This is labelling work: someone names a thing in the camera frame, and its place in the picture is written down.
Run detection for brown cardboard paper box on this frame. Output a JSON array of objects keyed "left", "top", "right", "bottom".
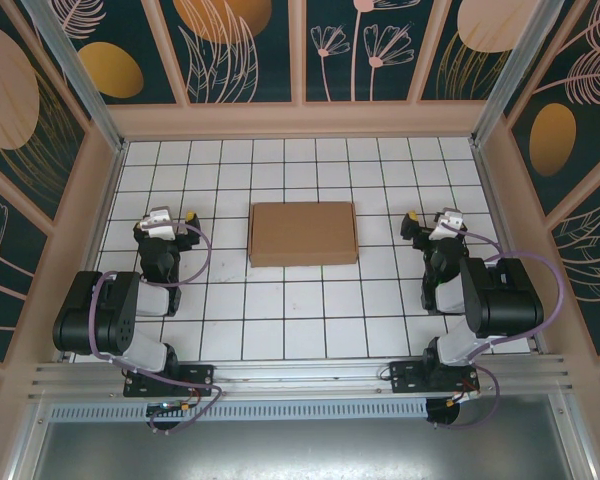
[{"left": 248, "top": 201, "right": 359, "bottom": 269}]

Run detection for dark panel pink leaf outlines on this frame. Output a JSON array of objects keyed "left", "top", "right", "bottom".
[{"left": 546, "top": 183, "right": 600, "bottom": 359}]

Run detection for dark panel pink flower outline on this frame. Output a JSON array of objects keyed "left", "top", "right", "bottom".
[{"left": 0, "top": 153, "right": 51, "bottom": 367}]

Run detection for dark panel orange circle leaves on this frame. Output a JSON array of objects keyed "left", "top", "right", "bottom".
[{"left": 158, "top": 0, "right": 297, "bottom": 106}]

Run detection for dark panel pale circle leaves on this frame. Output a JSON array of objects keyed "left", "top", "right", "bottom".
[{"left": 418, "top": 0, "right": 532, "bottom": 104}]

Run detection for dark panel with orange oval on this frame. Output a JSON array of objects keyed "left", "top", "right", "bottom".
[{"left": 59, "top": 0, "right": 182, "bottom": 106}]

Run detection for dark panel orange oval fern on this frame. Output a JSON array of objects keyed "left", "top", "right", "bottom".
[{"left": 503, "top": 0, "right": 600, "bottom": 217}]

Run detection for dark panel large pale circle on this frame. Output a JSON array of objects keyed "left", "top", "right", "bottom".
[{"left": 0, "top": 0, "right": 92, "bottom": 227}]

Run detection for grey metal sheet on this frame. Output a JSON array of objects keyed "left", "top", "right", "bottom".
[{"left": 9, "top": 394, "right": 594, "bottom": 480}]

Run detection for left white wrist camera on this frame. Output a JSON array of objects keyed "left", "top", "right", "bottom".
[{"left": 138, "top": 207, "right": 177, "bottom": 239}]

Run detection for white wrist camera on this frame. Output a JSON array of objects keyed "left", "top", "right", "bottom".
[
  {"left": 138, "top": 207, "right": 177, "bottom": 239},
  {"left": 428, "top": 207, "right": 466, "bottom": 242}
]

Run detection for purple cable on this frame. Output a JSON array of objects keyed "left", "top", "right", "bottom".
[
  {"left": 442, "top": 223, "right": 565, "bottom": 431},
  {"left": 88, "top": 223, "right": 224, "bottom": 436}
]

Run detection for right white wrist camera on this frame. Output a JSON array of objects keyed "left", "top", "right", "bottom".
[{"left": 428, "top": 207, "right": 466, "bottom": 242}]

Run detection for aluminium side rail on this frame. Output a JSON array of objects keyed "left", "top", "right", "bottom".
[
  {"left": 54, "top": 140, "right": 127, "bottom": 362},
  {"left": 469, "top": 140, "right": 551, "bottom": 357}
]

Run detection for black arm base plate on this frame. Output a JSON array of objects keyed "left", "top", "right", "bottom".
[
  {"left": 387, "top": 359, "right": 482, "bottom": 397},
  {"left": 123, "top": 363, "right": 217, "bottom": 399}
]

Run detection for power wires with yellow connector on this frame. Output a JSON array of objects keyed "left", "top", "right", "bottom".
[
  {"left": 144, "top": 382, "right": 206, "bottom": 417},
  {"left": 427, "top": 372, "right": 482, "bottom": 414}
]

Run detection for aluminium corner post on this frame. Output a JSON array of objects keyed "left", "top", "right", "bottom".
[
  {"left": 20, "top": 0, "right": 127, "bottom": 154},
  {"left": 471, "top": 0, "right": 552, "bottom": 149}
]

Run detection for aluminium front rail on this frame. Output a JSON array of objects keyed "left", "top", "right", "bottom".
[{"left": 27, "top": 353, "right": 576, "bottom": 401}]

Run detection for grey slotted cable duct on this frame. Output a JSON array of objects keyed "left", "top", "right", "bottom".
[{"left": 44, "top": 398, "right": 430, "bottom": 422}]

